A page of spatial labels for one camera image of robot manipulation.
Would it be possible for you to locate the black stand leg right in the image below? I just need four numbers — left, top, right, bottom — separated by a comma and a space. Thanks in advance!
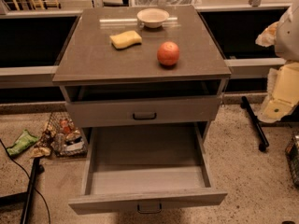
240, 96, 269, 152

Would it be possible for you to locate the red orange apple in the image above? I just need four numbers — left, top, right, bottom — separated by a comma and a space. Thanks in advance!
157, 41, 179, 66

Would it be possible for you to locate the wire basket with snacks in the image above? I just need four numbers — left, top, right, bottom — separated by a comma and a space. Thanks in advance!
37, 112, 87, 157

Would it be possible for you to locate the black cable on floor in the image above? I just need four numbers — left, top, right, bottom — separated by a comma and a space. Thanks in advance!
0, 139, 51, 224

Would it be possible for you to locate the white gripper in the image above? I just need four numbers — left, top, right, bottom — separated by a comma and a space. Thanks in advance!
255, 21, 299, 123

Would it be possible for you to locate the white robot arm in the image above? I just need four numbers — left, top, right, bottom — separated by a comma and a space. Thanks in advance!
255, 0, 299, 123

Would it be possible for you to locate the yellow sponge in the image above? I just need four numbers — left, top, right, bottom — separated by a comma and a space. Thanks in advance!
110, 31, 142, 49

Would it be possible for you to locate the black stand leg left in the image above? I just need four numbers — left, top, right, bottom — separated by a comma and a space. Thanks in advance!
0, 158, 44, 224

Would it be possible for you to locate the grey drawer cabinet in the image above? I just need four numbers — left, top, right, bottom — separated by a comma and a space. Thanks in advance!
51, 5, 232, 129

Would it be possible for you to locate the green snack bag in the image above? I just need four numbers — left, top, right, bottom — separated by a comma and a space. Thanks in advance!
7, 130, 38, 157

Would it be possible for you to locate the white bowl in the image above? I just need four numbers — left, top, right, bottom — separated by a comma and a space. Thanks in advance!
137, 8, 169, 28

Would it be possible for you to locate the black stand leg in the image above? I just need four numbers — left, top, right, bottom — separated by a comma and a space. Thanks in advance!
240, 96, 269, 152
0, 158, 44, 224

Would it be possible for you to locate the open grey lower drawer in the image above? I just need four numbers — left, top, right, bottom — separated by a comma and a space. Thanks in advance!
69, 123, 227, 215

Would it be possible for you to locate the closed grey upper drawer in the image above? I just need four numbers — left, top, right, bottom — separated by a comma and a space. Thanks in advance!
65, 96, 221, 128

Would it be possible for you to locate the wire basket at right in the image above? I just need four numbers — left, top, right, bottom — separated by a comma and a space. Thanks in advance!
285, 132, 299, 189

